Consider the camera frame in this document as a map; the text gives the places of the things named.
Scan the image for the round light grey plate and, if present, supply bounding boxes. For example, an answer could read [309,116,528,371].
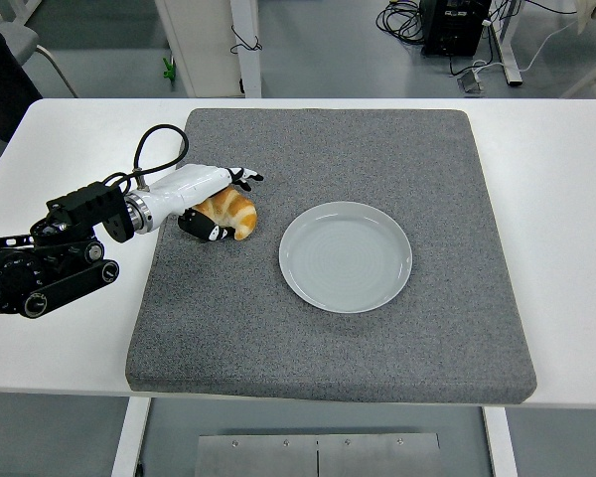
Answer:
[277,200,413,315]

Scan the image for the black computer case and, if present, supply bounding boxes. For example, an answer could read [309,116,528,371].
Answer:
[420,0,493,57]

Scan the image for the white table leg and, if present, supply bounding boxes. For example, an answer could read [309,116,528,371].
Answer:
[110,397,153,477]
[481,405,520,477]

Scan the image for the beige fabric object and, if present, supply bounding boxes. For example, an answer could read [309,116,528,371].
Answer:
[575,0,596,34]

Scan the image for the grey felt mat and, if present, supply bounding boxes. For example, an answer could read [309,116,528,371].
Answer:
[123,107,537,406]

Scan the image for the grey chair with white legs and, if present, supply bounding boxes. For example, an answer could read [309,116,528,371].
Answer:
[0,0,79,99]

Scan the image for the black cable bundle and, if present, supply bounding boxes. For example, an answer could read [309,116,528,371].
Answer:
[375,0,426,47]

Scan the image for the white desk post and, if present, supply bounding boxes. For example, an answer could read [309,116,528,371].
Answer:
[227,0,263,99]

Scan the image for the grey power adapter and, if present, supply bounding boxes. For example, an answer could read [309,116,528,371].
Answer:
[456,69,487,95]

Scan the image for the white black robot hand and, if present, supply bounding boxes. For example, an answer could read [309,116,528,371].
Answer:
[141,162,266,243]

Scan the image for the white desk leg with foot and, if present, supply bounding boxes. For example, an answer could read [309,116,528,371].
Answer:
[491,0,523,86]

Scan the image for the person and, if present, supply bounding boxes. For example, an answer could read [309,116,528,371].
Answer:
[0,7,45,186]

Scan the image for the golden croissant bread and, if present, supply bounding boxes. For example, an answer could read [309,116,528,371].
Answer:
[193,187,258,241]

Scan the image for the white desk side panel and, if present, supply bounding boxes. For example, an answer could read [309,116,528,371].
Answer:
[154,0,239,98]

